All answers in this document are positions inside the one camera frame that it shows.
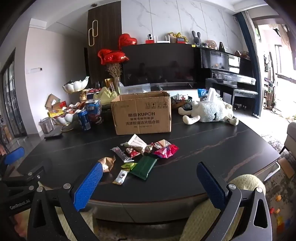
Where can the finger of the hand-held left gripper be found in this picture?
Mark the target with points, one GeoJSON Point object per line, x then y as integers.
{"type": "Point", "coordinates": [15, 154]}
{"type": "Point", "coordinates": [27, 176]}

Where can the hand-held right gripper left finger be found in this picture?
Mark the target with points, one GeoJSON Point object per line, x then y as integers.
{"type": "Point", "coordinates": [89, 185]}

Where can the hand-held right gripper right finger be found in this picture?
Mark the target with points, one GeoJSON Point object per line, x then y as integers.
{"type": "Point", "coordinates": [211, 187]}

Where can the brown snack wrapper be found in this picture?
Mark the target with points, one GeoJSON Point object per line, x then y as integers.
{"type": "Point", "coordinates": [107, 162]}

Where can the small silver snack packet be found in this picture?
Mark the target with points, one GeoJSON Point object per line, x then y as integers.
{"type": "Point", "coordinates": [120, 177]}

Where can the yellow-green snack packet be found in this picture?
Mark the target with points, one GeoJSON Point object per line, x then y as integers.
{"type": "Point", "coordinates": [128, 166]}

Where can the grey strip snack packet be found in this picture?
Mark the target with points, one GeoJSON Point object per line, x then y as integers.
{"type": "Point", "coordinates": [120, 153]}

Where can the red white-circle snack packet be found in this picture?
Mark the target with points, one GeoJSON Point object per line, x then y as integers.
{"type": "Point", "coordinates": [132, 153]}

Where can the dark green snack packet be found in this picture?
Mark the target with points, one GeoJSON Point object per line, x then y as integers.
{"type": "Point", "coordinates": [143, 167]}

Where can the magenta snack packet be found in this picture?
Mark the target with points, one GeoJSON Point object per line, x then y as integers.
{"type": "Point", "coordinates": [166, 151]}

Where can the white snack packet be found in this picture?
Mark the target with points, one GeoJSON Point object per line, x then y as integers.
{"type": "Point", "coordinates": [136, 142]}

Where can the tan snack packet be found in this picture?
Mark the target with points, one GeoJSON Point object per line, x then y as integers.
{"type": "Point", "coordinates": [164, 143]}

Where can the clear red-white snack packet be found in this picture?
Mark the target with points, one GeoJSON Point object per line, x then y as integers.
{"type": "Point", "coordinates": [157, 146]}

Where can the dark round candy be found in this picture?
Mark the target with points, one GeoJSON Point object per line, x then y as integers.
{"type": "Point", "coordinates": [150, 148]}

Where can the brown cardboard box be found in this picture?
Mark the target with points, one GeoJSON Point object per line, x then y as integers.
{"type": "Point", "coordinates": [141, 113]}

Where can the person's left hand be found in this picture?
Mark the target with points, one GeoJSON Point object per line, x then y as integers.
{"type": "Point", "coordinates": [20, 222]}

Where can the cream fuzzy chair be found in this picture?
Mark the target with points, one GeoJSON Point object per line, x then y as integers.
{"type": "Point", "coordinates": [245, 183]}

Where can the clear plastic container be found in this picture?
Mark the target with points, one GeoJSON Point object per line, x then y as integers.
{"type": "Point", "coordinates": [46, 126]}

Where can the flat black tray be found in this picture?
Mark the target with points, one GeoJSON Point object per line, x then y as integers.
{"type": "Point", "coordinates": [53, 136]}

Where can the black-framed glass door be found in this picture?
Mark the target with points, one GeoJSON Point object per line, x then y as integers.
{"type": "Point", "coordinates": [11, 97]}

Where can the yellow snack bag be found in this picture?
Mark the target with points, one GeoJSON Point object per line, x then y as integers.
{"type": "Point", "coordinates": [55, 113]}

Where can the blue round cookie pack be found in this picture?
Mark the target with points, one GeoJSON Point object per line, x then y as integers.
{"type": "Point", "coordinates": [83, 120]}

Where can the pile of cardboard boxes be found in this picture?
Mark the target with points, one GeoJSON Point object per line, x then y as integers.
{"type": "Point", "coordinates": [54, 102]}

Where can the blue cookie box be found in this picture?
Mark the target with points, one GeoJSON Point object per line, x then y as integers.
{"type": "Point", "coordinates": [94, 111]}

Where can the white plush sheep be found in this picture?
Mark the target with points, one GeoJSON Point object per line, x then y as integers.
{"type": "Point", "coordinates": [212, 111]}

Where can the flat cardboard sheet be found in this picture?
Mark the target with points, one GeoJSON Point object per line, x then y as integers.
{"type": "Point", "coordinates": [285, 166]}

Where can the colourful toy blocks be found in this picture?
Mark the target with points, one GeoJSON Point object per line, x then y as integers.
{"type": "Point", "coordinates": [281, 222]}

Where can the pale yellow mountain-shaped tray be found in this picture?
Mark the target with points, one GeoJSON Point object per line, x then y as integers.
{"type": "Point", "coordinates": [104, 97]}

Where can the white lotus tiered stand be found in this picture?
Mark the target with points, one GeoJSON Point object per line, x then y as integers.
{"type": "Point", "coordinates": [74, 86]}

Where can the black round tray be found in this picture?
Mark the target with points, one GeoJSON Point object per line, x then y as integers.
{"type": "Point", "coordinates": [181, 100]}

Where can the white tissue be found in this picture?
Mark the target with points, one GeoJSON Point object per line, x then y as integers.
{"type": "Point", "coordinates": [212, 93]}

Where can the blue wipes packet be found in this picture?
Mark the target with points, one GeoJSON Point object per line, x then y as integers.
{"type": "Point", "coordinates": [202, 92]}

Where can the piano bench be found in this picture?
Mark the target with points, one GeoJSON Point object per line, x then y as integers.
{"type": "Point", "coordinates": [245, 93]}

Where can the clear plastic bag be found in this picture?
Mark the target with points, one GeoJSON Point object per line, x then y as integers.
{"type": "Point", "coordinates": [136, 88]}

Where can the dried flower bunch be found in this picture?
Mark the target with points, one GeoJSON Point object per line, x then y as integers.
{"type": "Point", "coordinates": [114, 71]}

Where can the black upright piano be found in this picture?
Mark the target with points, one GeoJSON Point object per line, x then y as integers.
{"type": "Point", "coordinates": [224, 67]}

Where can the red heart balloon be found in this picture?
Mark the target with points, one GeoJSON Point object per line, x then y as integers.
{"type": "Point", "coordinates": [127, 41]}
{"type": "Point", "coordinates": [112, 56]}

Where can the black television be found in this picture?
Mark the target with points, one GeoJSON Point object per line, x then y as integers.
{"type": "Point", "coordinates": [159, 64]}

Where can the blue curtain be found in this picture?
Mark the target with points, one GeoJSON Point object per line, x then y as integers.
{"type": "Point", "coordinates": [251, 58]}

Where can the metronome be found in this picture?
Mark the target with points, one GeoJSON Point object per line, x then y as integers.
{"type": "Point", "coordinates": [222, 47]}

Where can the small plush toy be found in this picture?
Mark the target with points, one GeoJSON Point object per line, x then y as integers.
{"type": "Point", "coordinates": [210, 44]}

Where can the red desk clock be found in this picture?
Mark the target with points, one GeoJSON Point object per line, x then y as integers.
{"type": "Point", "coordinates": [181, 40]}

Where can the grey rabbit figure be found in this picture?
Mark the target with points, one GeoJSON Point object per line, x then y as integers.
{"type": "Point", "coordinates": [196, 38]}

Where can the white router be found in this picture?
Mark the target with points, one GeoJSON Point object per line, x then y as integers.
{"type": "Point", "coordinates": [163, 40]}

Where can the yellow figurine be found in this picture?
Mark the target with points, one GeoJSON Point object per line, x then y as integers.
{"type": "Point", "coordinates": [178, 35]}

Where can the gold loop wall decoration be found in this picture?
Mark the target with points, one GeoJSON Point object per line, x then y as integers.
{"type": "Point", "coordinates": [93, 34]}

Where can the white security camera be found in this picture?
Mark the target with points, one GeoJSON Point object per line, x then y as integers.
{"type": "Point", "coordinates": [149, 36]}

